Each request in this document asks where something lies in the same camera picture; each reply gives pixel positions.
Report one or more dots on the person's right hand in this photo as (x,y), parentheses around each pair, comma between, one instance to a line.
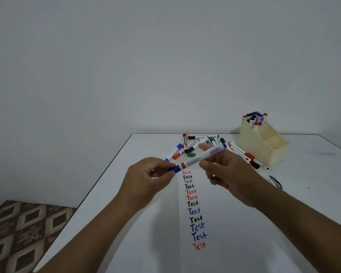
(235,176)

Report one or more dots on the person's left thumb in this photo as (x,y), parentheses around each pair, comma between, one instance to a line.
(166,178)

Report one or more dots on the white marker with blue end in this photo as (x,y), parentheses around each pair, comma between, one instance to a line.
(204,154)

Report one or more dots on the bunch of upright markers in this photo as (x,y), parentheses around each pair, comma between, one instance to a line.
(255,119)

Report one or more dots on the pile of loose whiteboard markers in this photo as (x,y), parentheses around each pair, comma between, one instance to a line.
(241,153)

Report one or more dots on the white paper with handwriting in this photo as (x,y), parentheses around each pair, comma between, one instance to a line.
(199,224)

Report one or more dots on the black scissors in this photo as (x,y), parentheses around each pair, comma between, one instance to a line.
(275,182)

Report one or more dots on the person's left forearm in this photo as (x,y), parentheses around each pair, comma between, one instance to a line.
(96,238)

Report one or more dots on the blue marker cap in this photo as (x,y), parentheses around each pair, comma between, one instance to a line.
(174,168)

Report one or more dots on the person's right thumb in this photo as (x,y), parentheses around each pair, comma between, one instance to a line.
(209,167)

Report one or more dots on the cream plastic pen holder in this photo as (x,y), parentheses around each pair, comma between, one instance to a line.
(265,144)

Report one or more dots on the green marker cap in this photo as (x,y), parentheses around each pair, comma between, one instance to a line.
(191,154)

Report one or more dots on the person's left hand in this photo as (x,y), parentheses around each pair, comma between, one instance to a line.
(139,184)

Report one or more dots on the person's right forearm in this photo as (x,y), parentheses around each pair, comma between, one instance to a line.
(304,230)

